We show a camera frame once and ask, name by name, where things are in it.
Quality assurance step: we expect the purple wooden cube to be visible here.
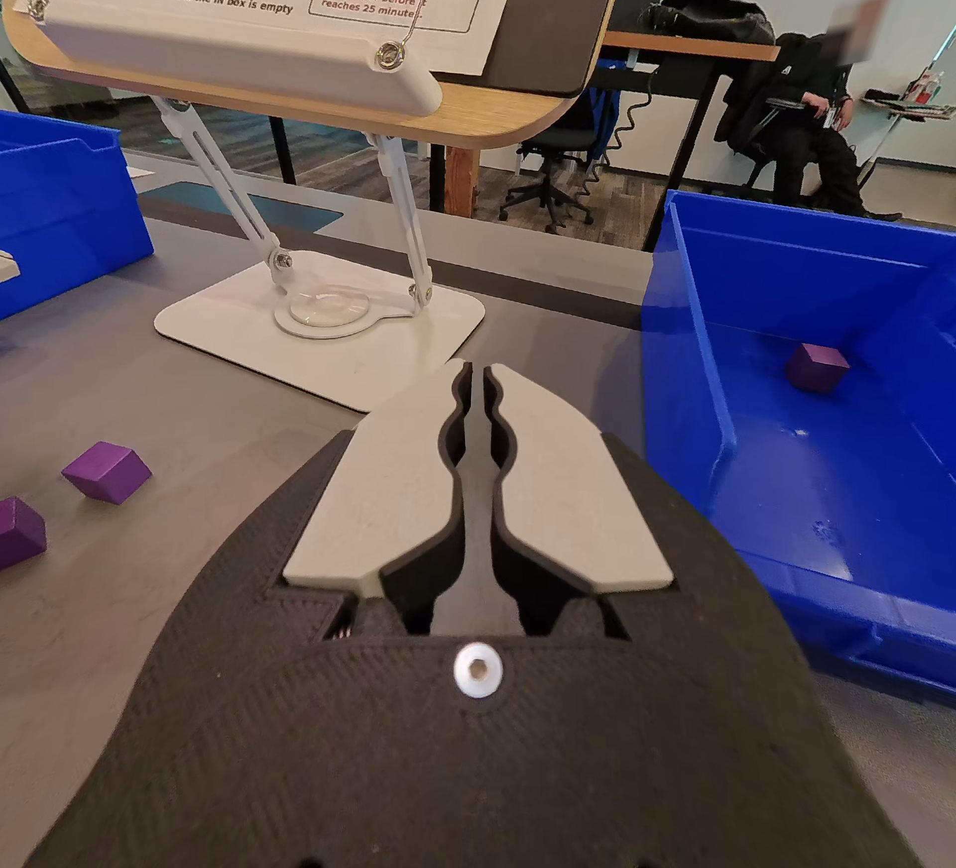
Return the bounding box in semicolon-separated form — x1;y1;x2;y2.
0;497;48;572
786;343;851;393
61;441;152;506

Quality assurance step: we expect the blue plastic bin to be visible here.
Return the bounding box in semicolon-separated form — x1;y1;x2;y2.
0;110;155;322
641;190;956;706

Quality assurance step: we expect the wooden post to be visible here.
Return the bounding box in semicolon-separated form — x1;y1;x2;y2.
446;145;479;217

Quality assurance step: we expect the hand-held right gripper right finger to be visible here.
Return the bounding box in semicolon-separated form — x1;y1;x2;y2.
484;362;677;636

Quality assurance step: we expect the blue hanging bag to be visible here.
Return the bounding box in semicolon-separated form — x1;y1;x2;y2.
586;86;622;163

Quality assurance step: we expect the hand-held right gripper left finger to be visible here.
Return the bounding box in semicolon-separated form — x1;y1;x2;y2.
282;358;475;636

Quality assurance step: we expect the wooden office desk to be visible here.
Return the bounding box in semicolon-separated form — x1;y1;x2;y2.
590;30;781;253

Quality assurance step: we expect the small cluttered side table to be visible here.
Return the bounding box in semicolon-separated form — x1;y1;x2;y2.
862;69;956;122

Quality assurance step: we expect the wooden document stand white base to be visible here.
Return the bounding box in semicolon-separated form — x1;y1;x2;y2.
0;0;643;414

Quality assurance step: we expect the black office chair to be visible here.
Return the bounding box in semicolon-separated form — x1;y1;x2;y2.
499;132;596;236

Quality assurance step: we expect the black backpack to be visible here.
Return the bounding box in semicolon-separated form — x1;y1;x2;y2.
641;0;778;46

